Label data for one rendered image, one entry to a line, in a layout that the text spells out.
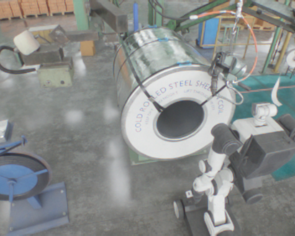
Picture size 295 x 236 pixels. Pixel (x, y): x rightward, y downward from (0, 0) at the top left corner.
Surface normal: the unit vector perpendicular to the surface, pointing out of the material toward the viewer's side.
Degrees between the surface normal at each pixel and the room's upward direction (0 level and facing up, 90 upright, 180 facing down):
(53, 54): 90
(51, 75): 89
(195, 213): 0
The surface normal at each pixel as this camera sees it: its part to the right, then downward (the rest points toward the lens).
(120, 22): 0.42, 0.61
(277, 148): 0.00, -0.78
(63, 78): 0.19, 0.61
